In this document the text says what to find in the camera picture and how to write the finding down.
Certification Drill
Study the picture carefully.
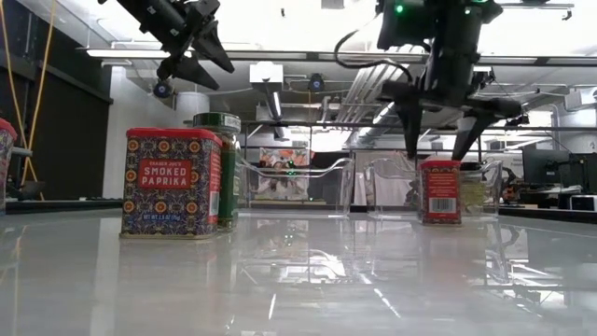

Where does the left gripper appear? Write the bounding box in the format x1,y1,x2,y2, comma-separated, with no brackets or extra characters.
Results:
148,0,236,92

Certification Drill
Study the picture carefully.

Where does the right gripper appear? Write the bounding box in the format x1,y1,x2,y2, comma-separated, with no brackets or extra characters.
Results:
380,4,523,162

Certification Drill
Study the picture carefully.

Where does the red lid paprika tin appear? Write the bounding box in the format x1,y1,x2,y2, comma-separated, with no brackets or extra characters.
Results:
418,160,464,227
0,117,19,217
119,127,224,241

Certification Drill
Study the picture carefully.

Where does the white round pillar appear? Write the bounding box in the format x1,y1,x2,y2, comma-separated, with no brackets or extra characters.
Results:
174,91,212,131

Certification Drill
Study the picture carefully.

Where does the white ceiling box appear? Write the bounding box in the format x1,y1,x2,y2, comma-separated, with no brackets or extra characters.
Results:
249,62,285,85

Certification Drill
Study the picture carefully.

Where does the grey rig crossbar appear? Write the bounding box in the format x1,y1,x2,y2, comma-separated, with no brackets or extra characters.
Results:
76,45,597,67

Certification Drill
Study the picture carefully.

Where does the clear plastic bin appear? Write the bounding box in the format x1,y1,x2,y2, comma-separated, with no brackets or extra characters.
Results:
366,157,504,221
238,157,356,219

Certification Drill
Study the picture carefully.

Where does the black monitor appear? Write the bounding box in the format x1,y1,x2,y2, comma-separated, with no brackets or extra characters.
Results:
559,152,597,195
521,147,568,186

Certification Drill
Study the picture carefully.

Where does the colourful poster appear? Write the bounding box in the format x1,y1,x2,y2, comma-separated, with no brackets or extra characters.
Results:
257,147,312,202

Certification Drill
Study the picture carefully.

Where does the small white box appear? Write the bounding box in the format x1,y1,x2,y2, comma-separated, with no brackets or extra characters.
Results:
569,194,597,212

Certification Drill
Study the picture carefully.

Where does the silver ventilation duct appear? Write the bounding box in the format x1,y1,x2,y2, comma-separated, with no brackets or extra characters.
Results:
335,44,421,146

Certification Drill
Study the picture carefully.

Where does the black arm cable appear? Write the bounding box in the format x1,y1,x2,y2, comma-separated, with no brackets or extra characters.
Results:
333,27,416,85

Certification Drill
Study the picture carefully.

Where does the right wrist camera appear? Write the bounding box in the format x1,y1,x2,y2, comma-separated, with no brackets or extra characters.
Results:
376,0,435,51

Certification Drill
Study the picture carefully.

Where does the yellow cable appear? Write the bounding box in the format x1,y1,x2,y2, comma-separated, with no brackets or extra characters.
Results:
0,0,58,188

